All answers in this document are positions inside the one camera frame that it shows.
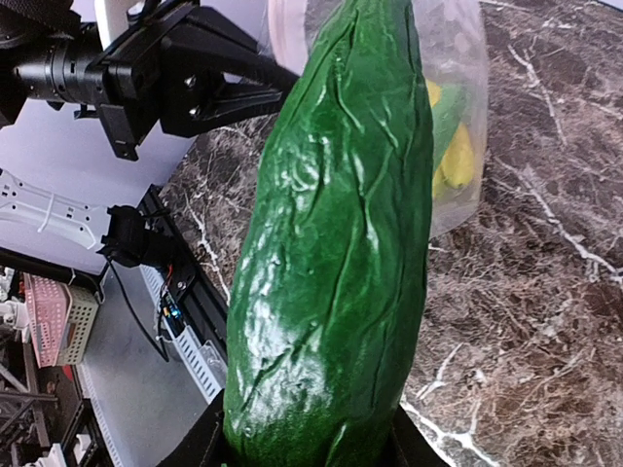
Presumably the dark green toy cucumber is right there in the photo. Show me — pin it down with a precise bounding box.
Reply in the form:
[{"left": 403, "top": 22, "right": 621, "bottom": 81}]
[{"left": 224, "top": 1, "right": 433, "bottom": 466}]

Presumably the pink plastic basket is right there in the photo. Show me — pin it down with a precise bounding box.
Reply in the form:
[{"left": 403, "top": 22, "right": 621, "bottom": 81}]
[{"left": 23, "top": 273, "right": 72, "bottom": 368}]

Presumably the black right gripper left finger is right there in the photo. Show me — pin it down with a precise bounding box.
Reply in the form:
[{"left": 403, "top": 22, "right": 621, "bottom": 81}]
[{"left": 167, "top": 409, "right": 229, "bottom": 467}]

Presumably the yellow toy banana bunch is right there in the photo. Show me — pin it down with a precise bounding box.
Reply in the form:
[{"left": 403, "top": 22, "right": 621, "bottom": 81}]
[{"left": 426, "top": 80, "right": 475, "bottom": 199}]

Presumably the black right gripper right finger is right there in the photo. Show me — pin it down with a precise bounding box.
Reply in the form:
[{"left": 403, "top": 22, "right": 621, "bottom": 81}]
[{"left": 388, "top": 407, "right": 446, "bottom": 467}]

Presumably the beige plastic basket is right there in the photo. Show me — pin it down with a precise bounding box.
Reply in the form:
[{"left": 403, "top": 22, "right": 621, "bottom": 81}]
[{"left": 56, "top": 286, "right": 99, "bottom": 366}]

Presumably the clear zip top bag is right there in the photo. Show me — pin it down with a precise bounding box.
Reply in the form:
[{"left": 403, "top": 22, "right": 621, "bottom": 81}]
[{"left": 261, "top": 0, "right": 489, "bottom": 237}]

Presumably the grey slotted cable duct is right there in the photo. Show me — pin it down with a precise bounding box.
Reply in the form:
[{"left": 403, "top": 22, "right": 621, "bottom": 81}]
[{"left": 139, "top": 266, "right": 227, "bottom": 405}]

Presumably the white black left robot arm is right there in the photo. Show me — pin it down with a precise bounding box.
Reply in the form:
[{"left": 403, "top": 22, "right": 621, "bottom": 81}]
[{"left": 1, "top": 1, "right": 297, "bottom": 161}]

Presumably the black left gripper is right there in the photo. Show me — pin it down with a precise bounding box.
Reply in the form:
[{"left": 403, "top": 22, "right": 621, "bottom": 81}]
[{"left": 90, "top": 1, "right": 298, "bottom": 161}]

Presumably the green toy okra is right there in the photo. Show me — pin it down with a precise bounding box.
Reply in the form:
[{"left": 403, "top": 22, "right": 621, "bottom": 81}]
[{"left": 431, "top": 84, "right": 468, "bottom": 171}]

